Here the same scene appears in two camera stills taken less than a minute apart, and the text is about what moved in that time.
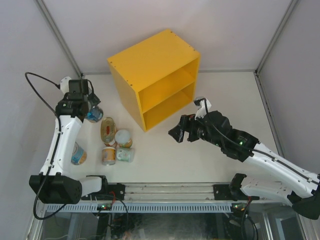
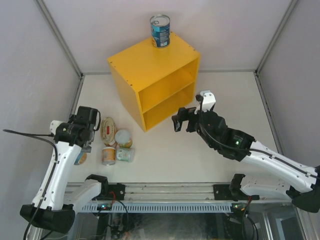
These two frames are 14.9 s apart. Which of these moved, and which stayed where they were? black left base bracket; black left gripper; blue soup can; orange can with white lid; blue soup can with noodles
Moved: blue soup can; black left gripper
Stayed: black left base bracket; blue soup can with noodles; orange can with white lid
